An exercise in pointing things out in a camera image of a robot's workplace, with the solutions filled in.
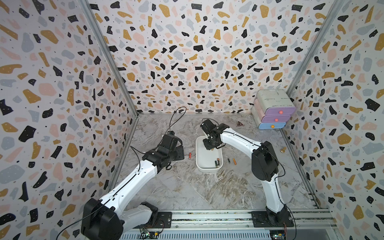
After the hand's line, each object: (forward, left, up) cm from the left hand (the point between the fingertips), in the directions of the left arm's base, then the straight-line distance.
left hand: (180, 150), depth 81 cm
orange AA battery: (+2, -32, -16) cm, 36 cm away
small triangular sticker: (+34, -42, -17) cm, 57 cm away
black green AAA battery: (0, -20, -16) cm, 26 cm away
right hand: (+9, -16, -9) cm, 21 cm away
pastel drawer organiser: (+28, -58, +4) cm, 65 cm away
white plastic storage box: (0, -15, -13) cm, 20 cm away
